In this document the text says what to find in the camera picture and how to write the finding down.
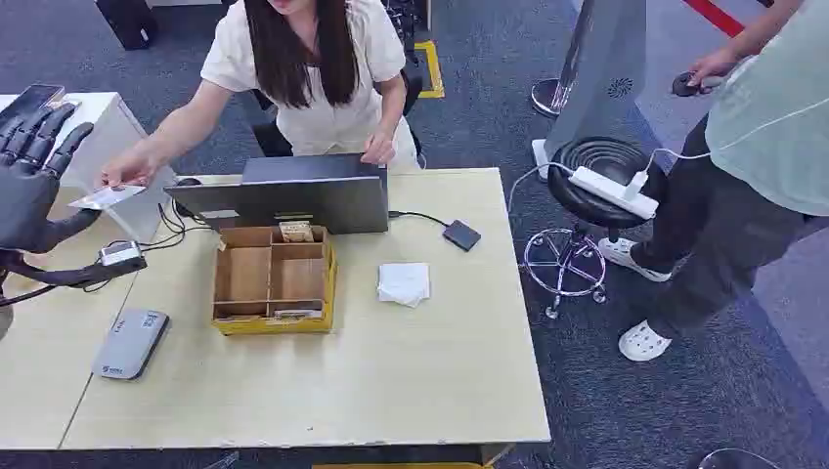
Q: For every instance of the dark grey laptop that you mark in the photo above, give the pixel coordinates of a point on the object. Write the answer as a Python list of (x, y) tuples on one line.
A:
[(304, 197)]

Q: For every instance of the black smartphone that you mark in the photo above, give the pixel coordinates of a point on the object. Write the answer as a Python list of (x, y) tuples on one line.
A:
[(29, 100)]

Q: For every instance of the black office chair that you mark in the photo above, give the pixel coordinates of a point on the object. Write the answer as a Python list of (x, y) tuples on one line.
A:
[(269, 139)]

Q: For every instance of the stack of brown cards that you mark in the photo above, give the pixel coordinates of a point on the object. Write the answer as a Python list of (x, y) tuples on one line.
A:
[(296, 232)]

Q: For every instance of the seated person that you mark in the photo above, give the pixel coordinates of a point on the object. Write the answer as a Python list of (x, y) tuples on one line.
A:
[(311, 126)]

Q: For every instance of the red barrier belt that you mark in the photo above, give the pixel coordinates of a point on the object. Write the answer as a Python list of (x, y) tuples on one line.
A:
[(712, 16)]

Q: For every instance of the black round stool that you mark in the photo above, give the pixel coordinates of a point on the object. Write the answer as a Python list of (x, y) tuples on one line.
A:
[(596, 194)]

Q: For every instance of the white side cabinet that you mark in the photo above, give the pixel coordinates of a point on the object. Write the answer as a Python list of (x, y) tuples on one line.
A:
[(110, 139)]

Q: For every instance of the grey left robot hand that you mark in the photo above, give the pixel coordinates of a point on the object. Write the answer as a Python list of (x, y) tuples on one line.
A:
[(26, 200)]

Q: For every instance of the standing person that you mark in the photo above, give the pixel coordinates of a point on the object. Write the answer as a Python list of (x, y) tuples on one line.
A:
[(771, 129)]

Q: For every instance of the white folded tissue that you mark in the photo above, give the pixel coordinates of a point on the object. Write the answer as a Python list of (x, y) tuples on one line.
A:
[(403, 283)]

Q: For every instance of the grey kiosk stand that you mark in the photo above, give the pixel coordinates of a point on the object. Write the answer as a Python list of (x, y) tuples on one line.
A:
[(602, 65)]

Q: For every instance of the grey flat card reader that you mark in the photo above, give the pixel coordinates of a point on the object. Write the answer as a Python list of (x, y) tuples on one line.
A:
[(129, 344)]

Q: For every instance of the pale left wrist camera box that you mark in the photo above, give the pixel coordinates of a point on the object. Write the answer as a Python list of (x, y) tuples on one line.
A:
[(120, 252)]

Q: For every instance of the black computer mouse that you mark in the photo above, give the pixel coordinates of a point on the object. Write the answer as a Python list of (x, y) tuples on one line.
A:
[(188, 182)]

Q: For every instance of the black handheld controller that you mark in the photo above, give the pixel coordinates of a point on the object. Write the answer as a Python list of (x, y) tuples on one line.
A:
[(683, 84)]

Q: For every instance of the printed card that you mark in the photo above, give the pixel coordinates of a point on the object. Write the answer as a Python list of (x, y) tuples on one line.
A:
[(107, 197)]

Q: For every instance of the flat pale cards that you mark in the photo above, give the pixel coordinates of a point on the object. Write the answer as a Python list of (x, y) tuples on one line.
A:
[(298, 314)]

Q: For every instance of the black external drive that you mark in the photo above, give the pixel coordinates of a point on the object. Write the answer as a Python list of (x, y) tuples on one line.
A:
[(462, 235)]

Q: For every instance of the wooden card box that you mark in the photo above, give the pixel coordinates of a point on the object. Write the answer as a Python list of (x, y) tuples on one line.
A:
[(272, 281)]

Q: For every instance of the chrome stanchion post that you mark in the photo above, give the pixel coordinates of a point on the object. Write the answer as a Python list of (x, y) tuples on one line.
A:
[(547, 98)]

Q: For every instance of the white power strip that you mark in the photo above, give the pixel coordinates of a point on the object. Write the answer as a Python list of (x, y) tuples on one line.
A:
[(609, 192)]

